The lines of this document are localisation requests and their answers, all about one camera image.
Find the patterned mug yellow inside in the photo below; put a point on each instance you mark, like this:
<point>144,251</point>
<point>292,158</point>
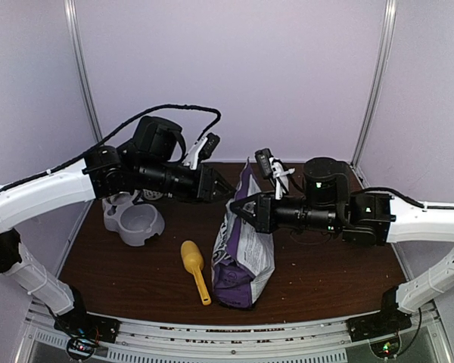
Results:
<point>151,195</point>

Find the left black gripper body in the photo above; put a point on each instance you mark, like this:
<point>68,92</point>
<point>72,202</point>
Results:
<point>204,182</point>

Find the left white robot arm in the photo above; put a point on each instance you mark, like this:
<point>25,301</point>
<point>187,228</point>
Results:
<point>154,159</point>

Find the purple pet food bag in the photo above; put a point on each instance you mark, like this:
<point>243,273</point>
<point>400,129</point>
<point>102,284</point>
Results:
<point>243,260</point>

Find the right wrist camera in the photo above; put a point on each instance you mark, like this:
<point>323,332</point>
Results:
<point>273,170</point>

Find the yellow plastic scoop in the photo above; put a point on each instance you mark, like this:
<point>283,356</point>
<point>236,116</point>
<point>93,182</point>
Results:
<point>193,262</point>

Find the aluminium frame post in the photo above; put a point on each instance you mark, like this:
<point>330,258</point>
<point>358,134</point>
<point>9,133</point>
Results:
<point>81,68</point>
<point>384,48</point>

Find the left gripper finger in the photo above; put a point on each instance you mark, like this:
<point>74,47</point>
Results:
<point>220,183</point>
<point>221,193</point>

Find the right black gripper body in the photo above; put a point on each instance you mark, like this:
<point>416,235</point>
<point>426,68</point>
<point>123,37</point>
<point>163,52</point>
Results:
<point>265,215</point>

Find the grey double pet feeder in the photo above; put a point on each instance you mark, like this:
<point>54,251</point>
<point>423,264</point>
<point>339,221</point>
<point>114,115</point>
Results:
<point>133,218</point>

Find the left aluminium frame post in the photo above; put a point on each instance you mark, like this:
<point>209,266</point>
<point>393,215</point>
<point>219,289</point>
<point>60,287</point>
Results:
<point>81,68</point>

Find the right aluminium frame post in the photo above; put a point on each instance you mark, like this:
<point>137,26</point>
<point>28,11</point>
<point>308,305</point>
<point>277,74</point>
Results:
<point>384,48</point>

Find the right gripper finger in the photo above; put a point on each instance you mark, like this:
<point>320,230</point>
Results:
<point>250,217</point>
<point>247,204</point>

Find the front aluminium rail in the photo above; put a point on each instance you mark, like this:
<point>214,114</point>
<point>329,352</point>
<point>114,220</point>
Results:
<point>326,340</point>

